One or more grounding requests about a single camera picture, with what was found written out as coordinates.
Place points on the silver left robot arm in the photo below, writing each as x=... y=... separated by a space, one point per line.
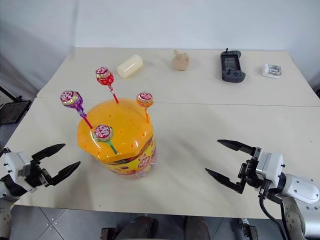
x=4 y=190

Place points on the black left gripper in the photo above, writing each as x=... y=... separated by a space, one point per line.
x=36 y=175

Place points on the red wrapped lollipop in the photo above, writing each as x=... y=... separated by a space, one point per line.
x=105 y=77

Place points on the black metal bracket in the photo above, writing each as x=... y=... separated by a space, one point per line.
x=250 y=230

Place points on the white translucent cylinder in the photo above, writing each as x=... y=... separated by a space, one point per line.
x=130 y=67

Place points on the purple wrapped lollipop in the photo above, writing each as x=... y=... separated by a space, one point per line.
x=71 y=99

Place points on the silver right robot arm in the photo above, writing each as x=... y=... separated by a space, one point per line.
x=303 y=192

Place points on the small white battery box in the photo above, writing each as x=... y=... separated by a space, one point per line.
x=272 y=71

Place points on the black handheld game controller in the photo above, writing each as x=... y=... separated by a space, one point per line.
x=231 y=66

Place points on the orange wrapped lollipop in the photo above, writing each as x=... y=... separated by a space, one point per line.
x=144 y=100

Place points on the tan wooden apple figure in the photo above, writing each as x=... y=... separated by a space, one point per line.
x=180 y=62

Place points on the yellow lollipop stand container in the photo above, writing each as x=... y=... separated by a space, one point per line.
x=117 y=135

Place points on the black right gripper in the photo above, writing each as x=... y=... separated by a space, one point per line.
x=251 y=173

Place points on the green wrapped lollipop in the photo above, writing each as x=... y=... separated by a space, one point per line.
x=103 y=133

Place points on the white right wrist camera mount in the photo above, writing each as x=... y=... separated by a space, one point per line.
x=271 y=165

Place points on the dark rounded shape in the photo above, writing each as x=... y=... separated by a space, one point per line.
x=138 y=228

